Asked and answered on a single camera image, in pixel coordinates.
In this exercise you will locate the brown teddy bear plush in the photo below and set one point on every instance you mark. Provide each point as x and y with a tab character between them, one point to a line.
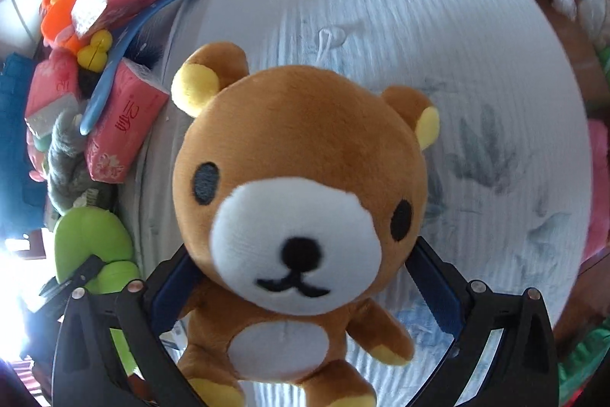
305	178

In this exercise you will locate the green plush toy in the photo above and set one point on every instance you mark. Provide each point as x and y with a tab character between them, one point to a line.
93	249

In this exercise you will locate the white plush toy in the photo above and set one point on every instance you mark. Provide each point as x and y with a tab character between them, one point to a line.
579	1

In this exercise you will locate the blue plastic brush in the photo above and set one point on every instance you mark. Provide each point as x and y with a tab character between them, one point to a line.
125	40

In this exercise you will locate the white floral bed sheet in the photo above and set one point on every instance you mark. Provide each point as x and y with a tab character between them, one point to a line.
381	68

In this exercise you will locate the green cloth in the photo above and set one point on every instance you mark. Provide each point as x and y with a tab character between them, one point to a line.
585	364

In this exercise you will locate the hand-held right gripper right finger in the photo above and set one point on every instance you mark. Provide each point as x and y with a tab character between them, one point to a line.
436	292

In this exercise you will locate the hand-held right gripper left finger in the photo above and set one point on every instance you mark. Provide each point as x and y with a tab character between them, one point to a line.
167	292

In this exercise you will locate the orange plush toy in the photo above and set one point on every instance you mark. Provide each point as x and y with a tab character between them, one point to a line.
62	11

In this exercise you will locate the blue cloth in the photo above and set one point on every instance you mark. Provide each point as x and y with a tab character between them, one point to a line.
16	144

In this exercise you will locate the grey plush toy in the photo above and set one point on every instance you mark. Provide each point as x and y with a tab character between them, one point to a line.
66	168

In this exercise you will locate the pink cloth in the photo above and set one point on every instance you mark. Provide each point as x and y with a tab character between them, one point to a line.
599	192

